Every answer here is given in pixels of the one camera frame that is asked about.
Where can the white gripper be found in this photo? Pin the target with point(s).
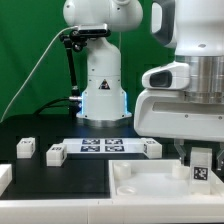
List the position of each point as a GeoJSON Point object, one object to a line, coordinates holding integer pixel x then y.
{"type": "Point", "coordinates": [183, 100]}

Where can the white square tabletop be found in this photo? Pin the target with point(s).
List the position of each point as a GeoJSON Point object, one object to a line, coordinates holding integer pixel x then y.
{"type": "Point", "coordinates": [164, 179]}

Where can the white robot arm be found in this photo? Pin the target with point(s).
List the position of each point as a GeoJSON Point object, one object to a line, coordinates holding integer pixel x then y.
{"type": "Point", "coordinates": [181, 43]}

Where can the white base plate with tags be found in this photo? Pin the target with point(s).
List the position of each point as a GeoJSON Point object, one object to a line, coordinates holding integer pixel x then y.
{"type": "Point", "coordinates": [103, 145]}

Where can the grey camera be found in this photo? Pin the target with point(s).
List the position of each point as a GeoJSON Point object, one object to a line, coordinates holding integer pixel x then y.
{"type": "Point", "coordinates": [91, 31]}

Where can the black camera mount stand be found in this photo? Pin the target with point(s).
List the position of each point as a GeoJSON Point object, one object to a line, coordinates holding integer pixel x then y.
{"type": "Point", "coordinates": [73, 43]}

